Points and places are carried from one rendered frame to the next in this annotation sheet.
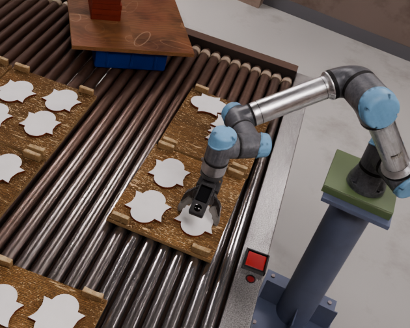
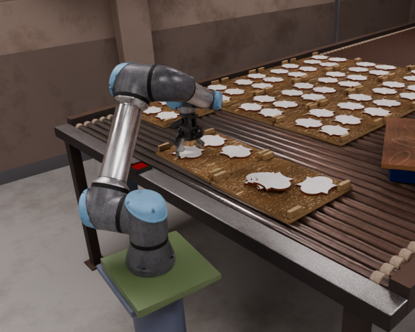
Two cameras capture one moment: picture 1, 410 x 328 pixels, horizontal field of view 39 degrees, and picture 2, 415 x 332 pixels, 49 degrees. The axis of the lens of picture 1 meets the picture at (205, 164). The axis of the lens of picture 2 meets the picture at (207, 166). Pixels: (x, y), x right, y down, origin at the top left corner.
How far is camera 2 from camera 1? 3.06 m
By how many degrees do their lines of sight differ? 103
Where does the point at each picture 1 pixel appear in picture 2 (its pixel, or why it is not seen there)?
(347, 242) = not seen: hidden behind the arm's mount
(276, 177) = (202, 201)
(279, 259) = not seen: outside the picture
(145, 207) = (210, 139)
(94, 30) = not seen: outside the picture
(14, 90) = (347, 118)
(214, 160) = not seen: hidden behind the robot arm
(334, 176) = (180, 244)
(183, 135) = (276, 166)
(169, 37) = not seen: outside the picture
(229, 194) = (199, 168)
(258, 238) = (155, 174)
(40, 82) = (360, 128)
